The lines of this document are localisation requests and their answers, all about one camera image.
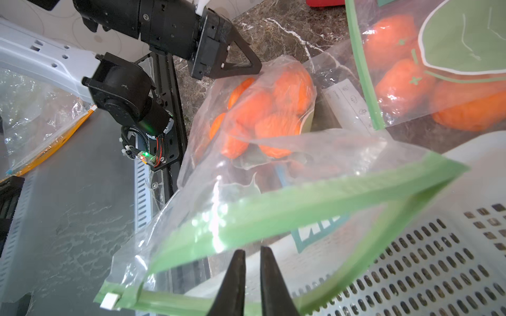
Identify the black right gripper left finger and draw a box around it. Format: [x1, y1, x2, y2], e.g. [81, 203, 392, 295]
[207, 250, 246, 316]

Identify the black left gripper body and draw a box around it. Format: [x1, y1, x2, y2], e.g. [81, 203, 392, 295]
[72, 0, 234, 80]

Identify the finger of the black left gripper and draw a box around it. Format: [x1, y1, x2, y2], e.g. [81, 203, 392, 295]
[209, 27, 262, 78]

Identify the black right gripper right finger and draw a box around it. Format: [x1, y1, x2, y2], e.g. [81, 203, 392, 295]
[260, 246, 300, 316]

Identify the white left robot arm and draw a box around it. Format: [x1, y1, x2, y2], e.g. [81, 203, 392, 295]
[1, 1, 262, 136]

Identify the yellow-seal plastic bag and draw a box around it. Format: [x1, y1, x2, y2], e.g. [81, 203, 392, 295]
[1, 68, 93, 176]

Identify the red polka-dot toaster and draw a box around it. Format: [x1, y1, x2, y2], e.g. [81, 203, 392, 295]
[306, 0, 345, 7]

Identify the white perforated plastic basket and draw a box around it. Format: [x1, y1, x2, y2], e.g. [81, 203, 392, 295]
[271, 131, 505, 315]

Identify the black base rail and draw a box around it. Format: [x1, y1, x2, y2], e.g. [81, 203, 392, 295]
[134, 51, 210, 293]

